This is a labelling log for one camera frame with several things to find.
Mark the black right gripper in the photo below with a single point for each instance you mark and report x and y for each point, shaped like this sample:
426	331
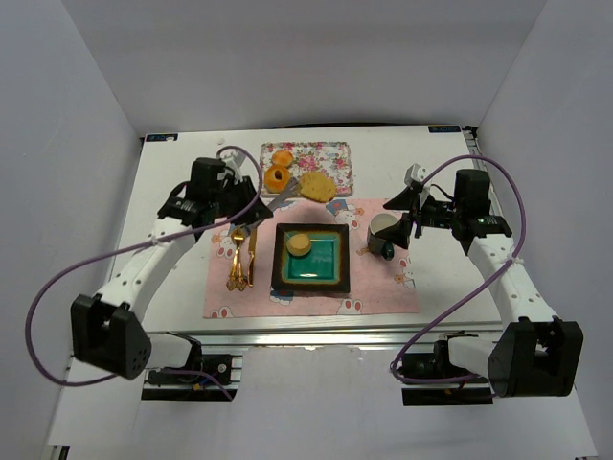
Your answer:
414	217

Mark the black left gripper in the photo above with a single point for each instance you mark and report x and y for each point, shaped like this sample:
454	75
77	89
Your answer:
244	197

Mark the small pale muffin bread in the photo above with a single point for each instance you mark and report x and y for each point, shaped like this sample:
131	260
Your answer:
299	245

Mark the speckled bread slice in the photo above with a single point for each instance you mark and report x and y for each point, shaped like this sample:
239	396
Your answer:
317	187

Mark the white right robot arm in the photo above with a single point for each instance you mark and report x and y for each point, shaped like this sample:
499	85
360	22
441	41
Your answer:
537	354

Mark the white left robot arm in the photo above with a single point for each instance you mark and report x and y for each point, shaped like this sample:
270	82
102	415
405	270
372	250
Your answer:
107	326

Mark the gold knife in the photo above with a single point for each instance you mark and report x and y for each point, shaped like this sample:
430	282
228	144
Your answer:
252	243

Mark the green white mug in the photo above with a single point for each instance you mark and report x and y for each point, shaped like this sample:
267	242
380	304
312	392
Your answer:
376	245

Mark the round orange bun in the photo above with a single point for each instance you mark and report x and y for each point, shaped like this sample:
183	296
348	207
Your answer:
282	157

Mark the pink bunny placemat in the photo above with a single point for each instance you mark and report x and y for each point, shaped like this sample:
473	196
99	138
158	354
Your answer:
377	286

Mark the gold fork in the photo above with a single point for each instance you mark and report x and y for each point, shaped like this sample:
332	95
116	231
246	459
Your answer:
236	259

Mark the floral rectangular tray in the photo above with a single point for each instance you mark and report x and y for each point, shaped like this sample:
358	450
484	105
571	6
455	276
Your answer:
331	158

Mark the black green square plate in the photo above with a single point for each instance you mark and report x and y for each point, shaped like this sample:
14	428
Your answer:
325	268

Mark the ring donut bread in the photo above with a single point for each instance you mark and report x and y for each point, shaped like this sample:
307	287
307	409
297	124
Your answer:
276	178

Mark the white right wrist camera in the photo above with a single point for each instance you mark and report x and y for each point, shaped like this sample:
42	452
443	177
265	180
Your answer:
415	174

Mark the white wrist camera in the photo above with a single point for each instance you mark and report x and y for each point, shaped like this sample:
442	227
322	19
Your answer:
233	160
415	174

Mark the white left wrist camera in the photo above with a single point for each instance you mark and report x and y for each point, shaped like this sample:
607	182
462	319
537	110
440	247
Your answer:
233	160

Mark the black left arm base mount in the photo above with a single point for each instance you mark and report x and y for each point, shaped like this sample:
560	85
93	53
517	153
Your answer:
214	378

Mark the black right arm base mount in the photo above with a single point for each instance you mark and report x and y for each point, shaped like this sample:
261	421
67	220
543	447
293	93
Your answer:
435	381

